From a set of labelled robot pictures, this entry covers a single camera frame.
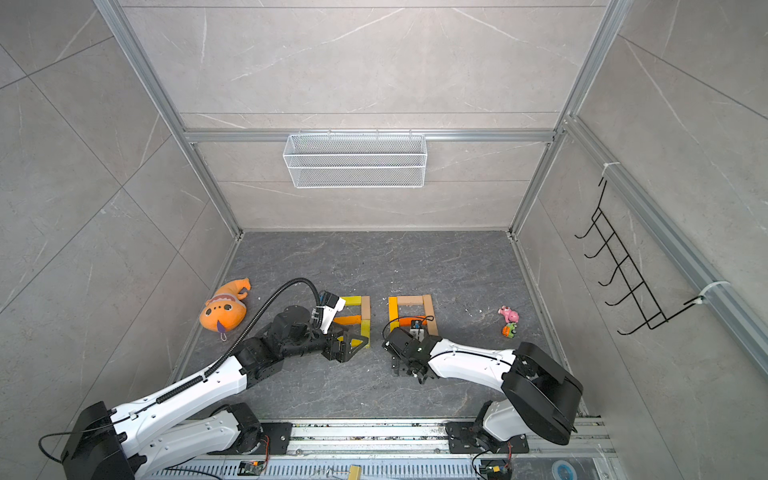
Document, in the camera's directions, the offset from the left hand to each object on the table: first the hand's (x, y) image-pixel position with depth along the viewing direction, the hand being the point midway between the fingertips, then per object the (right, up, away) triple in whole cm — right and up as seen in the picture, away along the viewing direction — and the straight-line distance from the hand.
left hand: (361, 332), depth 74 cm
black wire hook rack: (+63, +9, -11) cm, 64 cm away
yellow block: (-1, -1, -5) cm, 5 cm away
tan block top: (+20, -2, +19) cm, 28 cm away
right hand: (+14, -13, +12) cm, 23 cm away
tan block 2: (-1, +2, +22) cm, 22 cm away
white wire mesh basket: (-5, +52, +27) cm, 59 cm away
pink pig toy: (+46, 0, +21) cm, 50 cm away
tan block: (+20, +1, +23) cm, 31 cm away
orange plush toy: (-42, +3, +14) cm, 45 cm away
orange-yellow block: (+8, +1, +24) cm, 25 cm away
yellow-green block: (-1, -4, +19) cm, 19 cm away
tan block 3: (+14, +4, +25) cm, 29 cm away
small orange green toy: (+44, -4, +17) cm, 47 cm away
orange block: (+13, -3, +24) cm, 28 cm away
